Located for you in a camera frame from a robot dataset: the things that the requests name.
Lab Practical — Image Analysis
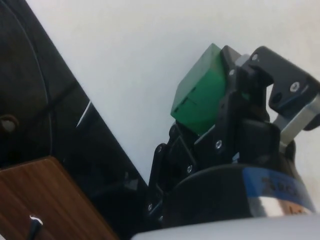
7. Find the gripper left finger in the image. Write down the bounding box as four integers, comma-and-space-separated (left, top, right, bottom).
146, 121, 218, 224

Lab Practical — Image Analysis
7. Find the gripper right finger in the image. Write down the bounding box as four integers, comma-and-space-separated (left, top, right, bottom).
215, 44, 320, 165

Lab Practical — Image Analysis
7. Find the green cube block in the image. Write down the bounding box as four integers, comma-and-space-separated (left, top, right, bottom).
170, 42, 229, 135

